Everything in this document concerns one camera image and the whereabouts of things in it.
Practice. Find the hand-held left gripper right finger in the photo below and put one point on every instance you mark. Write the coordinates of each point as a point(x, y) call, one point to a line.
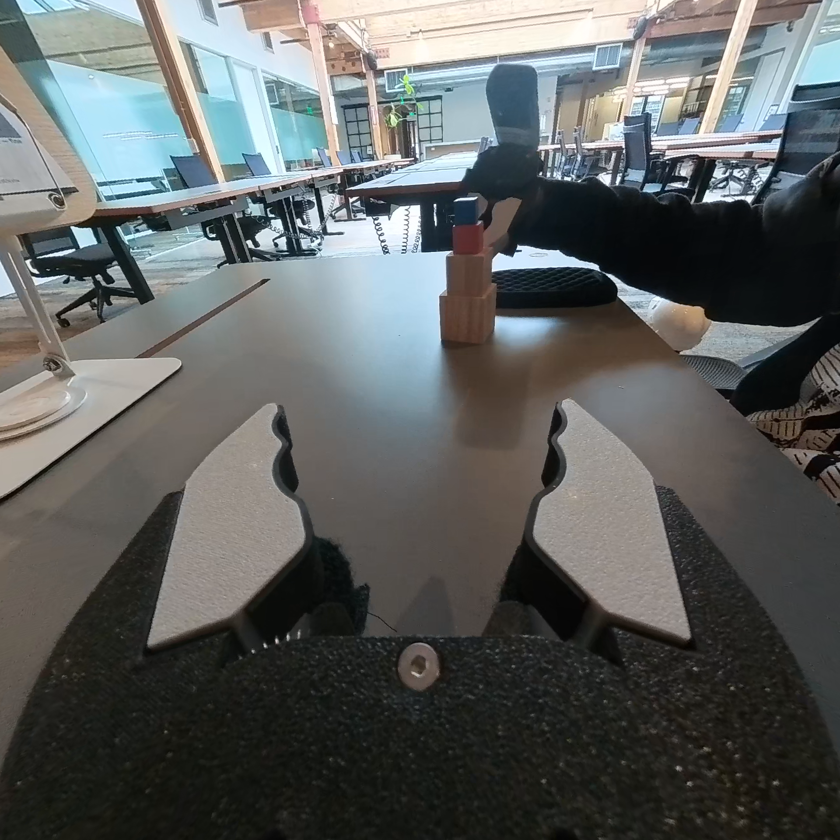
point(610, 532)

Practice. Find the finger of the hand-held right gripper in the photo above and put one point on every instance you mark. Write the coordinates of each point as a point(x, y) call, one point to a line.
point(500, 223)

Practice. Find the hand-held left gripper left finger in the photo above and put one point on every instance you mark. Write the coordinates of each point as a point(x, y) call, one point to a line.
point(230, 538)

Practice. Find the small red cube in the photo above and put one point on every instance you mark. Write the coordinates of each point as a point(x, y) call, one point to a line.
point(467, 239)

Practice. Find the tiny blue cube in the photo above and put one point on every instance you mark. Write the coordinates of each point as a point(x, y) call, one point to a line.
point(466, 210)

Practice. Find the medium wooden cube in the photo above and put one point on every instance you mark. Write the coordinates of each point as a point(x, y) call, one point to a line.
point(469, 274)

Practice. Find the large wooden cube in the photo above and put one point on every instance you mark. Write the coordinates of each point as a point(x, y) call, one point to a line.
point(467, 318)

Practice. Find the person's right forearm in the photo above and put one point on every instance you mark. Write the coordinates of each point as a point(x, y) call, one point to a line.
point(670, 250)

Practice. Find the black wrist rest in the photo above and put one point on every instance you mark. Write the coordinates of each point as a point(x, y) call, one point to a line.
point(551, 288)

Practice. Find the wooden office table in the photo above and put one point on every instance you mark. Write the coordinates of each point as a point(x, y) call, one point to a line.
point(197, 204)
point(420, 184)

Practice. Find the black office chair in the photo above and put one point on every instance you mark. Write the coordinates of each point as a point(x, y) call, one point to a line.
point(72, 256)
point(722, 372)

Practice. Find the white document stand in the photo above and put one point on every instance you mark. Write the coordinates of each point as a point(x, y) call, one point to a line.
point(72, 420)

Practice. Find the white round object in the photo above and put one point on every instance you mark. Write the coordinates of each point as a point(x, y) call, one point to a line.
point(676, 322)

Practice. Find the person's printed shirt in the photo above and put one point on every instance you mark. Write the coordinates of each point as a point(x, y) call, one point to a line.
point(807, 433)

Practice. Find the white instruction sheet stand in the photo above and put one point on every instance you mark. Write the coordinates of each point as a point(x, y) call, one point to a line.
point(66, 171)

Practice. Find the printed instruction sheet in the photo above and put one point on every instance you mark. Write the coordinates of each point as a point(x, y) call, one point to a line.
point(24, 164)

